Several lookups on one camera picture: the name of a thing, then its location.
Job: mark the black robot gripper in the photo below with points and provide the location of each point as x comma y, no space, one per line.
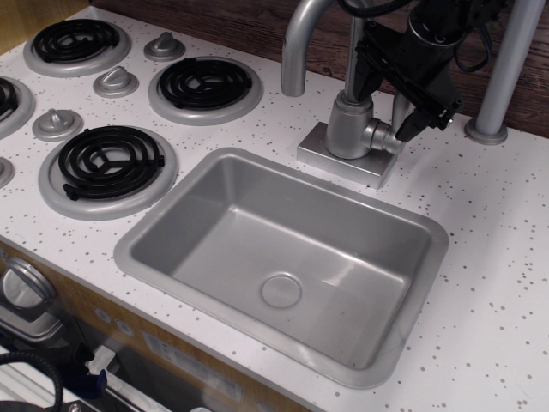
416,63

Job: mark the silver faucet lever handle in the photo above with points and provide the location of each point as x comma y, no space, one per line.
381,136

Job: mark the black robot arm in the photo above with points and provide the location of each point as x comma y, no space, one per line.
465,17

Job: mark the grey vertical support pole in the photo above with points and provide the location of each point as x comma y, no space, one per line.
488,127

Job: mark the grey plastic sink basin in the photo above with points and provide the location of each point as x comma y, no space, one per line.
331,278

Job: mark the back right black burner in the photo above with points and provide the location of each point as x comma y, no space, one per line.
204,91

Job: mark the silver stove knob back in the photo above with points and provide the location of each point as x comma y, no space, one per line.
164,48

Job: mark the silver stove knob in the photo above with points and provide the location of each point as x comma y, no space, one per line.
164,48
116,83
57,125

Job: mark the silver stove knob middle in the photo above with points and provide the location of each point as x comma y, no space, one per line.
116,83

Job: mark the front right black burner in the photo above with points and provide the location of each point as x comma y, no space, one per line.
108,173

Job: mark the back left black burner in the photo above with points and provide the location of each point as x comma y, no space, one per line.
79,47

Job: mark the silver stove knob front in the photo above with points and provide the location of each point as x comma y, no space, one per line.
57,125

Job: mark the left edge black burner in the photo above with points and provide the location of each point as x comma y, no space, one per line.
17,105

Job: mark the silver round oven knob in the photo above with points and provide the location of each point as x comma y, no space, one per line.
25,291

